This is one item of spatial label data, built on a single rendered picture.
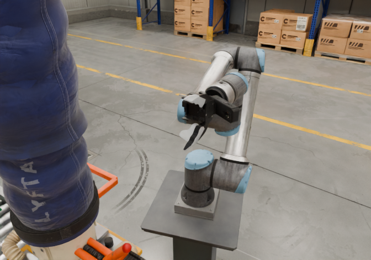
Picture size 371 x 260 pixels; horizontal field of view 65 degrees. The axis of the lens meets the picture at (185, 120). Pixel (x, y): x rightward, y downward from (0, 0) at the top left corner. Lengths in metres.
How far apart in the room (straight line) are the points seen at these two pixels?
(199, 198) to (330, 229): 1.53
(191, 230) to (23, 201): 0.98
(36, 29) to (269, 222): 2.43
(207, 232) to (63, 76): 1.16
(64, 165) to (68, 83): 0.20
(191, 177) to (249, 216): 1.31
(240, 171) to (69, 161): 0.93
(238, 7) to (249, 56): 8.08
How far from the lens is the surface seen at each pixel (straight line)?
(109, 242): 1.05
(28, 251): 1.14
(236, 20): 9.64
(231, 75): 0.99
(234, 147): 1.47
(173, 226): 1.61
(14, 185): 0.77
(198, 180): 1.51
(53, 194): 0.77
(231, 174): 1.47
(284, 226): 2.74
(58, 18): 0.64
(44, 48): 0.61
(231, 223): 1.64
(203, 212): 1.61
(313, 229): 2.80
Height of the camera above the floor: 1.95
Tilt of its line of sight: 29 degrees down
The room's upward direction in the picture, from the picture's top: straight up
